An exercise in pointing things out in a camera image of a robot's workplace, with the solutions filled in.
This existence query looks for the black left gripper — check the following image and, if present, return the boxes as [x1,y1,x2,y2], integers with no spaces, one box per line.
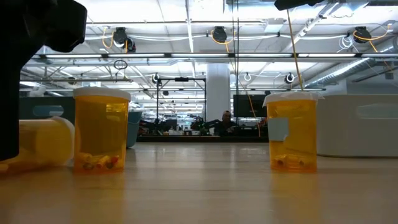
[0,0,88,73]

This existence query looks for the orange pill bottle white cap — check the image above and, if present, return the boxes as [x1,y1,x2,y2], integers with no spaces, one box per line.
[0,116,76,174]
[72,86,132,174]

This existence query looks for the teal plastic bin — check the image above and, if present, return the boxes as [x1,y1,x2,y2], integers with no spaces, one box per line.
[18,95,144,149]

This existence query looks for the orange pill bottle grey label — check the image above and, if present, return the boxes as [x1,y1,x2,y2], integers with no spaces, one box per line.
[262,91,324,174]

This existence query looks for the grey plastic bin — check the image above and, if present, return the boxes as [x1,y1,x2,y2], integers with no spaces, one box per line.
[316,94,398,158]

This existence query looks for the black monitor screen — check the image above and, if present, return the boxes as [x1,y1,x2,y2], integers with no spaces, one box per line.
[233,94,267,118]

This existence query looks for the white building pillar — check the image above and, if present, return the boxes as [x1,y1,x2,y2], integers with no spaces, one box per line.
[206,63,231,130]

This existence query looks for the person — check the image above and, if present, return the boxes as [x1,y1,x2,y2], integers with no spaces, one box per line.
[214,110,240,137]

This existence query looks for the yellow hanging cable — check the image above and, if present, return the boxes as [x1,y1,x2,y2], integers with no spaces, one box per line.
[285,9,305,91]

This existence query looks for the black hanging cable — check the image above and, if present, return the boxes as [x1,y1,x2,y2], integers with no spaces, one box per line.
[231,0,240,125]

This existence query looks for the black ceiling cable reel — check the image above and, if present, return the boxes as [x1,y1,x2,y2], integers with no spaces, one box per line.
[112,27,137,53]
[211,26,228,44]
[353,26,373,44]

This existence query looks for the silver ceiling duct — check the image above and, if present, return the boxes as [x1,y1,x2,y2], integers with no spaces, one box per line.
[306,37,398,90]

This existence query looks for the thin yellow cable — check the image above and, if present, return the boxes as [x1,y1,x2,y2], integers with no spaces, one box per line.
[247,91,262,138]

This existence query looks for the background black frame rig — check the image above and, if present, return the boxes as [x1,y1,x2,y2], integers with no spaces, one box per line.
[155,77,208,131]

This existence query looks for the black aluminium table frame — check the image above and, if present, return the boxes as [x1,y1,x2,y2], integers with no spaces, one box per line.
[136,135,270,143]

